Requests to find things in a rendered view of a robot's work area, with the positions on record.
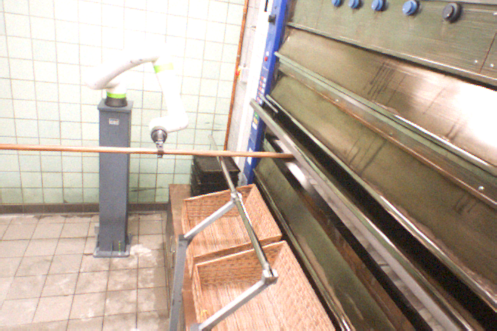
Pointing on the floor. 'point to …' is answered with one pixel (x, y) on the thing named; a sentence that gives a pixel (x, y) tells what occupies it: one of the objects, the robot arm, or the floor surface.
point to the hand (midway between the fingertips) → (160, 151)
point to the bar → (269, 277)
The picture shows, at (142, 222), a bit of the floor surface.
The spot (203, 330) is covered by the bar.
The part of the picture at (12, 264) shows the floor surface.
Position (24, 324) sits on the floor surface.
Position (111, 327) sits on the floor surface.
